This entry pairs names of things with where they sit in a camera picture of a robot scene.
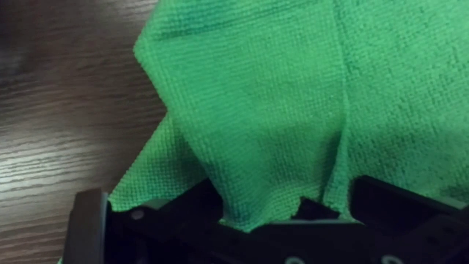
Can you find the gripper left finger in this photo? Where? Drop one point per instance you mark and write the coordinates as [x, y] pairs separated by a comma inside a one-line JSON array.
[[121, 234]]

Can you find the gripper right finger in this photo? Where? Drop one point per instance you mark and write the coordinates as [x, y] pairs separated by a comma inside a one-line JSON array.
[[403, 220]]

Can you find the green microfibre cloth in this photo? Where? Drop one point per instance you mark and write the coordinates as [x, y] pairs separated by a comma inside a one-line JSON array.
[[278, 110]]

